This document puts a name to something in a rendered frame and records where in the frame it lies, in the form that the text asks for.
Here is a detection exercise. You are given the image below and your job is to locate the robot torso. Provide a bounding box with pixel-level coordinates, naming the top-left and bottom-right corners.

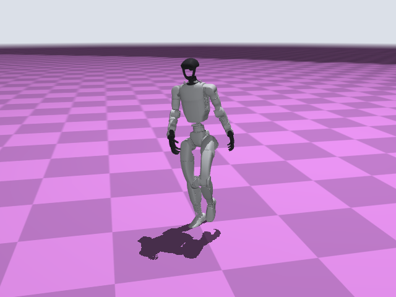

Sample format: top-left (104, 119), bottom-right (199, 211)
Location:
top-left (179, 80), bottom-right (210, 147)

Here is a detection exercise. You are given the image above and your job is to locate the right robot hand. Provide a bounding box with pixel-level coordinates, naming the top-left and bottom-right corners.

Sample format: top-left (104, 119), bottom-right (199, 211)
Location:
top-left (167, 130), bottom-right (180, 155)

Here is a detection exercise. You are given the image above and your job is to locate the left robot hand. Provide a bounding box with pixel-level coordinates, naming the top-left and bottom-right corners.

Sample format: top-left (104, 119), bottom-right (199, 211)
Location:
top-left (227, 131), bottom-right (235, 151)

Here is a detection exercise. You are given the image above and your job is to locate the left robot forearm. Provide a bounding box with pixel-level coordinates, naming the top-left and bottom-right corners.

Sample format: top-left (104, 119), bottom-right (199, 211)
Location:
top-left (219, 108), bottom-right (233, 135)

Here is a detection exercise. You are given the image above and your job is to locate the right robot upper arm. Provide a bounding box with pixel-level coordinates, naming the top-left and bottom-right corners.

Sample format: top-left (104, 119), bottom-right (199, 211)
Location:
top-left (171, 85), bottom-right (181, 119)

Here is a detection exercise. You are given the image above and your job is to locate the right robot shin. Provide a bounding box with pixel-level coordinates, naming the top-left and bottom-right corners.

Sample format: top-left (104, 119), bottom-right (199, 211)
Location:
top-left (187, 182), bottom-right (202, 218)

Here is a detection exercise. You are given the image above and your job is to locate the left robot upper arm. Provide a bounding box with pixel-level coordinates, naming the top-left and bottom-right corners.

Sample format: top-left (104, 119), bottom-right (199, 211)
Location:
top-left (202, 84), bottom-right (224, 118)

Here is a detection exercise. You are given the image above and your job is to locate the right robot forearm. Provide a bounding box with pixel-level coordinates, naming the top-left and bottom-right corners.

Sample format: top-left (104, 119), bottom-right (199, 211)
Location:
top-left (166, 111), bottom-right (178, 136)

